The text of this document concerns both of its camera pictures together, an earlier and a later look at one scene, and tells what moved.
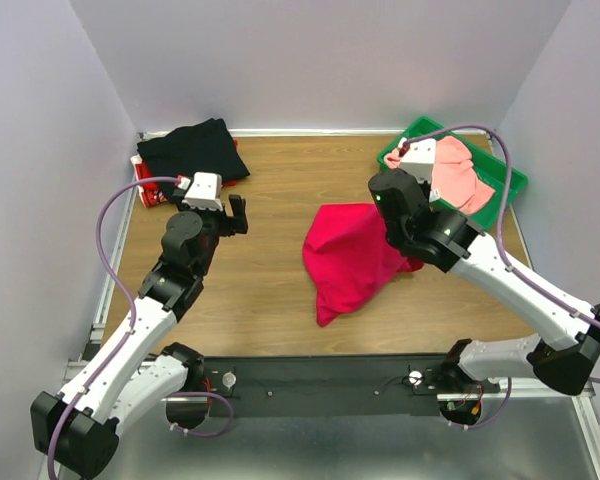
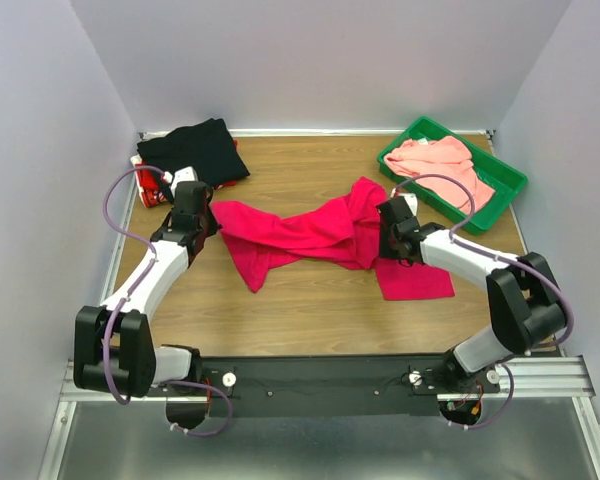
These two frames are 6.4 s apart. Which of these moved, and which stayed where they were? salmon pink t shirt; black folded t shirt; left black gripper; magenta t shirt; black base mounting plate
Moved: left black gripper; magenta t shirt
Stayed: black folded t shirt; black base mounting plate; salmon pink t shirt
